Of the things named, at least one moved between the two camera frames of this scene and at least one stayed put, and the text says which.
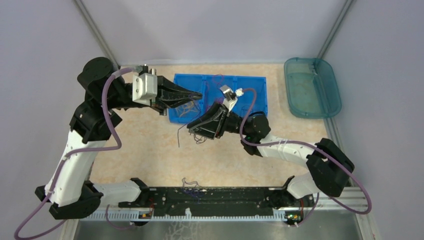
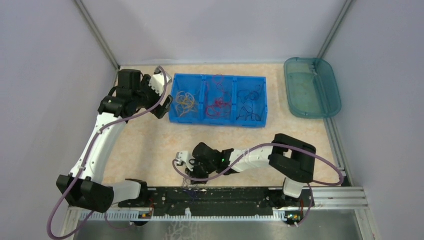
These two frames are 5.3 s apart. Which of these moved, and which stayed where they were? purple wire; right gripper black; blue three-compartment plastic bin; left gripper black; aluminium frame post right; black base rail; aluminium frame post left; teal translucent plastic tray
Moved: left gripper black; right gripper black; purple wire
Stayed: black base rail; blue three-compartment plastic bin; teal translucent plastic tray; aluminium frame post left; aluminium frame post right
